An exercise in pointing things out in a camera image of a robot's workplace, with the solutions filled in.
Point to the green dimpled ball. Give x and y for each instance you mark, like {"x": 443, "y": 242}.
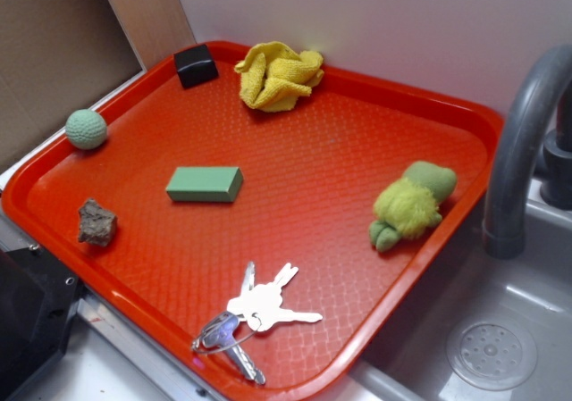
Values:
{"x": 86, "y": 129}

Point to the green rectangular block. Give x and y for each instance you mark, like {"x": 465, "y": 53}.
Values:
{"x": 205, "y": 184}

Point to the red plastic tray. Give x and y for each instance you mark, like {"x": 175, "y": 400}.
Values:
{"x": 311, "y": 176}

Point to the silver key bunch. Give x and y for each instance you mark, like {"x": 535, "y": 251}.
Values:
{"x": 256, "y": 309}

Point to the grey plastic sink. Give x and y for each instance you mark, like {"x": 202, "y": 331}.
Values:
{"x": 406, "y": 360}

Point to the yellow cloth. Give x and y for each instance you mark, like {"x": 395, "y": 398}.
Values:
{"x": 273, "y": 77}

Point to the brown rock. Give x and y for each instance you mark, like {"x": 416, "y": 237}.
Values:
{"x": 97, "y": 224}

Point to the sink drain strainer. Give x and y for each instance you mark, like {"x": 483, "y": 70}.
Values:
{"x": 491, "y": 352}

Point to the brown cardboard panel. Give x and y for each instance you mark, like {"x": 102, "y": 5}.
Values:
{"x": 62, "y": 55}

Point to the green yellow plush toy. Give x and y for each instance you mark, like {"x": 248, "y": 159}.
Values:
{"x": 410, "y": 205}

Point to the grey toy faucet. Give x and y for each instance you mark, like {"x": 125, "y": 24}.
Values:
{"x": 537, "y": 134}

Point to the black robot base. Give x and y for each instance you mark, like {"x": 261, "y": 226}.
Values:
{"x": 39, "y": 299}

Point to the black cube block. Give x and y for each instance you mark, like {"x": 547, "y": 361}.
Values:
{"x": 195, "y": 66}

